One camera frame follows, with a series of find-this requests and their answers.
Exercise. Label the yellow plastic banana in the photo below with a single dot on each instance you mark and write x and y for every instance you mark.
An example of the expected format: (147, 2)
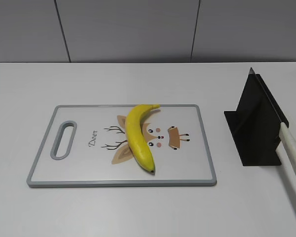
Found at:
(136, 141)

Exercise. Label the white handled knife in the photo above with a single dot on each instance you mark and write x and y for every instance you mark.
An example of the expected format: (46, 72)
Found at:
(285, 136)

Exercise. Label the white deer cutting board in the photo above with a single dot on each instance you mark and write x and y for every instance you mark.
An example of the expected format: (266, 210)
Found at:
(86, 146)

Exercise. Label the black knife stand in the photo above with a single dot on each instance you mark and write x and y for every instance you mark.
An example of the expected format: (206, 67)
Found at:
(255, 124)

